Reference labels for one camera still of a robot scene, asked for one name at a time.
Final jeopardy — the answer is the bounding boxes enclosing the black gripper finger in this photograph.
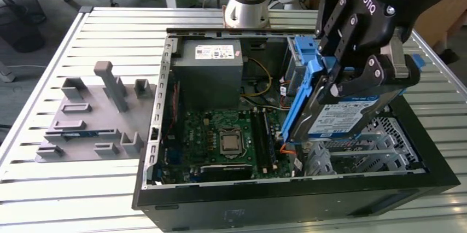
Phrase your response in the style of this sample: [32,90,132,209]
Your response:
[322,38,421,105]
[313,0,369,66]

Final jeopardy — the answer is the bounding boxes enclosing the hard disk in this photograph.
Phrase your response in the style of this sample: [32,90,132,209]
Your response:
[281,52,427,146]

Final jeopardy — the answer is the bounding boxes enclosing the metal disk bay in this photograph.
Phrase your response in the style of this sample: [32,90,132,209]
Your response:
[304,134,420,176]

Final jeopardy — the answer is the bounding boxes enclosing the brown wooden cabinet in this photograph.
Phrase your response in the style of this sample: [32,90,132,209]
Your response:
[413,0,467,50]

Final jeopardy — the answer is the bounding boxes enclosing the metal drive cage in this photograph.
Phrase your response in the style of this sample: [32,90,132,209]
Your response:
[284,36,321,98]

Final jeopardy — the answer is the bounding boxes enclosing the black RAM slot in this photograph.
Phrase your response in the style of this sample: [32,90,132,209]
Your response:
[261,108,277,171]
[252,109,266,173]

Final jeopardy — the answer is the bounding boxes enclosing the grey power supply unit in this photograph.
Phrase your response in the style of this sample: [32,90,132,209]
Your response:
[172,39,244,110]

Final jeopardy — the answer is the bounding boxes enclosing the silver CPU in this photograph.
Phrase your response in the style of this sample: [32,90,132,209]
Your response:
[220,133,240,152]

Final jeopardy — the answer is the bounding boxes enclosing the green motherboard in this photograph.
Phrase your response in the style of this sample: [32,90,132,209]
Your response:
[160,108,296,184]

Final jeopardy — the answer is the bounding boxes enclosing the black graphics card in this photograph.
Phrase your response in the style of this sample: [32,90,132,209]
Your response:
[198,163,253,182]

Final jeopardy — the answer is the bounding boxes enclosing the black PC case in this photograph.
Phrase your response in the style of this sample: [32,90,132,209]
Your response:
[130,27,461,231]

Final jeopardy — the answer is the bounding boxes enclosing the grey parts rack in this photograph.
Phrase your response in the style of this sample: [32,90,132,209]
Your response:
[33,61,158,164]

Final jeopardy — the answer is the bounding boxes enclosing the blue RAM stick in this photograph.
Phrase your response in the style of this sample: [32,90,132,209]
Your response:
[60,131,100,138]

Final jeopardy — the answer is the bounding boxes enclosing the black mesh bin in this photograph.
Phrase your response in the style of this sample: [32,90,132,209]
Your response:
[0,0,48,53]

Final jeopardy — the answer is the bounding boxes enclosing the grey metal stand foot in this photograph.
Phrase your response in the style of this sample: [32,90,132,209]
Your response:
[0,60,17,83]

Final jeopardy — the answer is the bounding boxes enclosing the blue plastic drive bracket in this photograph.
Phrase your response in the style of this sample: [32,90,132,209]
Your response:
[292,36,324,66]

